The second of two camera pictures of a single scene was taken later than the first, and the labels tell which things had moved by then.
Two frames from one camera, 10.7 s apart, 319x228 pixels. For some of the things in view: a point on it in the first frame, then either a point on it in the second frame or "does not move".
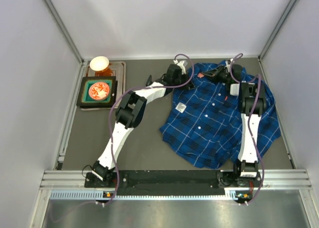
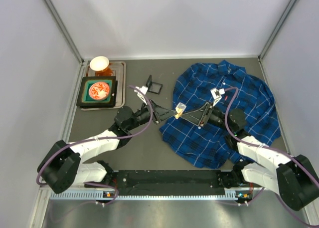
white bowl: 99,63 does not move
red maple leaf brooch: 200,75 to 179,111
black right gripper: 217,73 to 204,114
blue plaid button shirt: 204,122 does not move
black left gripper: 186,84 to 154,112
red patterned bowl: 99,91 does not move
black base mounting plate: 167,181 does not move
